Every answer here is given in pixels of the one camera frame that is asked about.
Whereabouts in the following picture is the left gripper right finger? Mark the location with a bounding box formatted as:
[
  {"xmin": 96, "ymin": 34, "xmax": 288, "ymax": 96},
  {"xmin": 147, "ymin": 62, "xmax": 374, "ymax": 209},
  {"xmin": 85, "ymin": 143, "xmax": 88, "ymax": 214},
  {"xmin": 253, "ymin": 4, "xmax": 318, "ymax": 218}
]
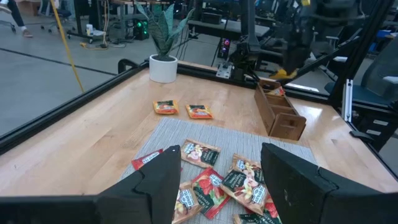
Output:
[{"xmin": 260, "ymin": 142, "xmax": 398, "ymax": 224}]

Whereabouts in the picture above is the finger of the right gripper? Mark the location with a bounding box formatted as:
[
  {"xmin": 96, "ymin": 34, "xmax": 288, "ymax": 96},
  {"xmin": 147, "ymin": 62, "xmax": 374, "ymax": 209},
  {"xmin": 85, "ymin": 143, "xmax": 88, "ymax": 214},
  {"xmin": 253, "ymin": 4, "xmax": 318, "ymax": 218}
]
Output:
[
  {"xmin": 284, "ymin": 55, "xmax": 297, "ymax": 75},
  {"xmin": 295, "ymin": 55, "xmax": 309, "ymax": 75}
]

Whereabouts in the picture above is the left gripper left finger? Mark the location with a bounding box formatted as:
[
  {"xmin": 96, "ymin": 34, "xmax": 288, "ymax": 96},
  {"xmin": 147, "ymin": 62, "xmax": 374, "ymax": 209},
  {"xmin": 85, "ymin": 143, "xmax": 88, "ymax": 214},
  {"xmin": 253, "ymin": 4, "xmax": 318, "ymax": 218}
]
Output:
[{"xmin": 0, "ymin": 144, "xmax": 182, "ymax": 224}]

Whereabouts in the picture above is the red tea packet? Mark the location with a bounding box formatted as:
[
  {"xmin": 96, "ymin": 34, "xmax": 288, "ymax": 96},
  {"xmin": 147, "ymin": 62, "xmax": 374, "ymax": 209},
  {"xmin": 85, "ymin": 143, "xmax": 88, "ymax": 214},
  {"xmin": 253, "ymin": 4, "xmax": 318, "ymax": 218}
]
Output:
[
  {"xmin": 131, "ymin": 148, "xmax": 164, "ymax": 171},
  {"xmin": 263, "ymin": 197, "xmax": 280, "ymax": 219},
  {"xmin": 191, "ymin": 167, "xmax": 231, "ymax": 220}
]

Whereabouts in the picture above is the wooden compartment organizer box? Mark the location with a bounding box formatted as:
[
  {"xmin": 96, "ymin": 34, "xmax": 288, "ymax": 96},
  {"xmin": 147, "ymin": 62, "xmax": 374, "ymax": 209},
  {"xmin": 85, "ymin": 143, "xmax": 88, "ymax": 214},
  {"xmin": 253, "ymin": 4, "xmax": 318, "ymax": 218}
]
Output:
[{"xmin": 254, "ymin": 78, "xmax": 307, "ymax": 141}]

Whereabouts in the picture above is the grey woven placemat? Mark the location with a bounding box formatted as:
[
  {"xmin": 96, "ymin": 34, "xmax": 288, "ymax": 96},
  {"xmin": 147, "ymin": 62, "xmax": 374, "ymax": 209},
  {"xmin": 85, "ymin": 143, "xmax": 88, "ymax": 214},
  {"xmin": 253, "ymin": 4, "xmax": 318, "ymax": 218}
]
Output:
[{"xmin": 119, "ymin": 117, "xmax": 318, "ymax": 224}]

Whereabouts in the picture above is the silver aluminium extrusion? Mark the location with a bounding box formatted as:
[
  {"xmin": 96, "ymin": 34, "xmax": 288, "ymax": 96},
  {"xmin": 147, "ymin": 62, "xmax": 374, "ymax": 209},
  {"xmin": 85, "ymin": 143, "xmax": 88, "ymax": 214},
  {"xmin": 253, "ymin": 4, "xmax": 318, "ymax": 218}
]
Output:
[{"xmin": 341, "ymin": 79, "xmax": 354, "ymax": 123}]

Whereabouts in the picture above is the computer with pink lights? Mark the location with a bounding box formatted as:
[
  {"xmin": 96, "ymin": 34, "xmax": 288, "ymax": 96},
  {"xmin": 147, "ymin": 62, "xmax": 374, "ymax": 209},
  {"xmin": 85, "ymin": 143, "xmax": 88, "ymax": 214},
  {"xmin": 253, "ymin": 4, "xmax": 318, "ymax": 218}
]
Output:
[{"xmin": 217, "ymin": 37, "xmax": 233, "ymax": 60}]

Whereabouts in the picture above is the black desk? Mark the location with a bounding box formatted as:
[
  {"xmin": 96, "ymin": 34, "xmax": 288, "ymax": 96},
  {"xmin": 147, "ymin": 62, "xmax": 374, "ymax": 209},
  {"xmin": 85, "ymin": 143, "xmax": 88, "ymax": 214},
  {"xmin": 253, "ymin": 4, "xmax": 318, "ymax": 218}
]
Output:
[{"xmin": 188, "ymin": 19, "xmax": 271, "ymax": 40}]

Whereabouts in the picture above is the blue grey office chair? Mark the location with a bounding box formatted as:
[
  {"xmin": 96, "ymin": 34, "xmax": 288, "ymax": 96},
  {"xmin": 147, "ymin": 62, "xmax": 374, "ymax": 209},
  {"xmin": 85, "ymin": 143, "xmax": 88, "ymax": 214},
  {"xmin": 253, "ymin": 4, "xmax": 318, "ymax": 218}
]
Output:
[{"xmin": 325, "ymin": 37, "xmax": 398, "ymax": 106}]

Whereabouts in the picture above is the snake plant in white pot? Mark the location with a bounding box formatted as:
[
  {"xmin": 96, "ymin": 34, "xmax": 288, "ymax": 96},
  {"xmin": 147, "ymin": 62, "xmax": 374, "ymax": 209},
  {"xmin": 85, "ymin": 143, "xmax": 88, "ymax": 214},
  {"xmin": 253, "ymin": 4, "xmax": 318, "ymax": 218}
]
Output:
[{"xmin": 135, "ymin": 1, "xmax": 195, "ymax": 84}]

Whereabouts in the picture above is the computer with green lights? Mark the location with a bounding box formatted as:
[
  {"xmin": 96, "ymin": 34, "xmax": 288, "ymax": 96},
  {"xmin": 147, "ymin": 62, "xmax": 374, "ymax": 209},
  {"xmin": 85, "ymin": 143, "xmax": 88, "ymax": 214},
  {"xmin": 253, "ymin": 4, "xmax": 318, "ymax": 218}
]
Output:
[{"xmin": 133, "ymin": 18, "xmax": 150, "ymax": 40}]

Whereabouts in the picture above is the black office chair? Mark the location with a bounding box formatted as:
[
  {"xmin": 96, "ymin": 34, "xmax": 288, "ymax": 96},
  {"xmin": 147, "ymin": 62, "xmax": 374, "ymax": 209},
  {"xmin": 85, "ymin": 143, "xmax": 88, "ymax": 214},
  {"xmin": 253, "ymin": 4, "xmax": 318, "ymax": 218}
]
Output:
[{"xmin": 40, "ymin": 0, "xmax": 76, "ymax": 34}]

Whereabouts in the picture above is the person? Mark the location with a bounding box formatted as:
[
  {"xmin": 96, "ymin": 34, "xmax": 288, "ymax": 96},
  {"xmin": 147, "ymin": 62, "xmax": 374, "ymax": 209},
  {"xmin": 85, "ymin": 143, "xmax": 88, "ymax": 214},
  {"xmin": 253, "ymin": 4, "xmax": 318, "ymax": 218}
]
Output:
[{"xmin": 0, "ymin": 0, "xmax": 34, "ymax": 39}]

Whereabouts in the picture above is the silver mounting bracket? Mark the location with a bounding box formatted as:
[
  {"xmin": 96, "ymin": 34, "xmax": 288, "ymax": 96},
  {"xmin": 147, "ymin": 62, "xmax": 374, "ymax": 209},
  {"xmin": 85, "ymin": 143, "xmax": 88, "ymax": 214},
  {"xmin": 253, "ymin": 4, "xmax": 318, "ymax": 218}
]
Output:
[{"xmin": 216, "ymin": 63, "xmax": 233, "ymax": 79}]

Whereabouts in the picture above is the black aluminium table frame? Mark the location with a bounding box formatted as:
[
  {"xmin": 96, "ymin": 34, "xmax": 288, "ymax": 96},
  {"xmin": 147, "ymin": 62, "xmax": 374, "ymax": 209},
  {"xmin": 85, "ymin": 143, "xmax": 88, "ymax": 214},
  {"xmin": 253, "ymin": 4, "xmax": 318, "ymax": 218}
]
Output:
[{"xmin": 0, "ymin": 0, "xmax": 398, "ymax": 181}]

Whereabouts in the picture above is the yellow cable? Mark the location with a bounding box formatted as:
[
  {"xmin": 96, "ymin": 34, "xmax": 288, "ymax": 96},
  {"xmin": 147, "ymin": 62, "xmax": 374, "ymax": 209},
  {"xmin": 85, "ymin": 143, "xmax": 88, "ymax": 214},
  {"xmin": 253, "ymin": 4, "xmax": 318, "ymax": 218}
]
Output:
[{"xmin": 49, "ymin": 0, "xmax": 85, "ymax": 93}]

